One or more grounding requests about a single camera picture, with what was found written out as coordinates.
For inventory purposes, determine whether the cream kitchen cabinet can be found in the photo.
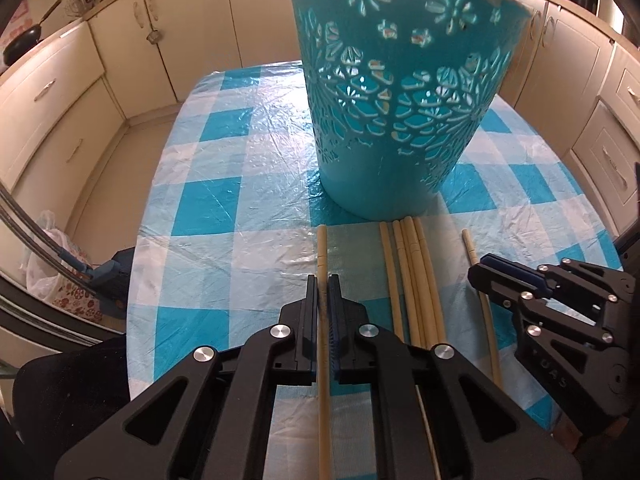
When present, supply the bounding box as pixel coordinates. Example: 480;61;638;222
497;0;640;233

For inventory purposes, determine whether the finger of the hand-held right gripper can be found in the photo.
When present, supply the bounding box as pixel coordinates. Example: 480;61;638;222
467;262;626;428
480;254;633;332

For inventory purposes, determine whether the teal cut-out plastic basket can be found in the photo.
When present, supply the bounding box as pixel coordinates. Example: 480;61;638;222
281;0;532;222

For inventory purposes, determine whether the blue white checked tablecloth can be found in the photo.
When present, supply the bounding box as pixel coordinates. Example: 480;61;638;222
125;62;623;480

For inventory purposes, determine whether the pair of wooden chopsticks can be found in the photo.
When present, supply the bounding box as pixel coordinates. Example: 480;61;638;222
392;220;423;347

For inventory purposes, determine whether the cream door cabinet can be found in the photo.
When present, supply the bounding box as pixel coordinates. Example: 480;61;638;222
87;0;307;122

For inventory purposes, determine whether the black long-handled pan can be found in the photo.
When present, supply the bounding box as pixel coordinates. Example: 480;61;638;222
2;0;67;66

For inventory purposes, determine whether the beige chopstick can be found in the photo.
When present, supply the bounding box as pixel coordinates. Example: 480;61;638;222
378;222;443;480
316;226;332;480
402;217;436;350
461;229;503;389
412;217;448;345

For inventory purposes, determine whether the white floral plastic bag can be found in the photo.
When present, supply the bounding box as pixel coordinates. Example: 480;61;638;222
22;210;103;321

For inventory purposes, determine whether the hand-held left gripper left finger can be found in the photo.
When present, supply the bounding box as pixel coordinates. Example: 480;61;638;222
54;275;319;480

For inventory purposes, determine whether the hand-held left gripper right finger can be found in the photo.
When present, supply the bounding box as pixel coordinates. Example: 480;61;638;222
327;274;583;480

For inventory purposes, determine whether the cream drawer cabinet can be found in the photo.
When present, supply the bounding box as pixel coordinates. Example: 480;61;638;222
0;20;128;201

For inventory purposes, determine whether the blue dustpan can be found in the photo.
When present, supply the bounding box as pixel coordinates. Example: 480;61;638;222
59;247;135;321

